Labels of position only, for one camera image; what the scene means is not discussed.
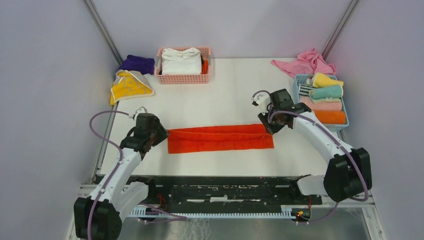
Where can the yellow green teal towel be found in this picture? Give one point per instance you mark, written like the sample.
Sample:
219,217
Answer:
327,94

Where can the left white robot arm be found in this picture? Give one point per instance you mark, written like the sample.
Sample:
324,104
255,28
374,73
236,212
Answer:
101,214

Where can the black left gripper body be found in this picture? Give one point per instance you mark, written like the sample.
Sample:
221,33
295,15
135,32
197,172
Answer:
158,134

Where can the pink perforated basket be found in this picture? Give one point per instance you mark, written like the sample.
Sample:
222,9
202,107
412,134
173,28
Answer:
183,78

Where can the rolled yellow towel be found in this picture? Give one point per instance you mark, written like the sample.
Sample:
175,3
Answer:
320,80

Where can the white slotted cable duct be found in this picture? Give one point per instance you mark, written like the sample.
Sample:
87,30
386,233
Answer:
144,212

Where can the blue perforated basket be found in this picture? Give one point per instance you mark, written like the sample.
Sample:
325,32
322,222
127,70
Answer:
303,79

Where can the aluminium corner rail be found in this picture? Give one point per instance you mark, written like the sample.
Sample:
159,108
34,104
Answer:
339,27
93,12

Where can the aluminium corner rail left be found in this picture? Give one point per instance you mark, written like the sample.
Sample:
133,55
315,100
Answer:
93,12

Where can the orange cloth in pink basket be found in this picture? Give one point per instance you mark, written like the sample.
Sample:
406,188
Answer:
204,67

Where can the purple cloth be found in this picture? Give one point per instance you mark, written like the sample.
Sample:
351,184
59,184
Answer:
137,63

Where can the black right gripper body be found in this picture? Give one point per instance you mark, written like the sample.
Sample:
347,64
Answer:
275,125

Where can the aluminium corner rail right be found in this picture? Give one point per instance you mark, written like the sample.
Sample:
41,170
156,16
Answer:
339,27

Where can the white folded cloth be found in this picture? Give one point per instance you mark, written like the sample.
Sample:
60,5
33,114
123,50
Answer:
181,62

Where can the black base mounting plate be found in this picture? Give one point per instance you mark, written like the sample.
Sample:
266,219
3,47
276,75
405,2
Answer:
225,194

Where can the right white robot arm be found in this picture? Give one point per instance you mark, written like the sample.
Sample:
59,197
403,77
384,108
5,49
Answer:
348,172

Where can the orange red towel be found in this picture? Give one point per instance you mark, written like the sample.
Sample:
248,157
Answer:
219,138

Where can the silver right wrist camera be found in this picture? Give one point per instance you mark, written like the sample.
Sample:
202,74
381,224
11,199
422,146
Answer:
262,100

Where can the rolled striped towel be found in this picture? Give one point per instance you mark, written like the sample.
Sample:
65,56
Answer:
304,90

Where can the pink crumpled towel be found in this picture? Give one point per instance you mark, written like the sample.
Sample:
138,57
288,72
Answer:
308,62

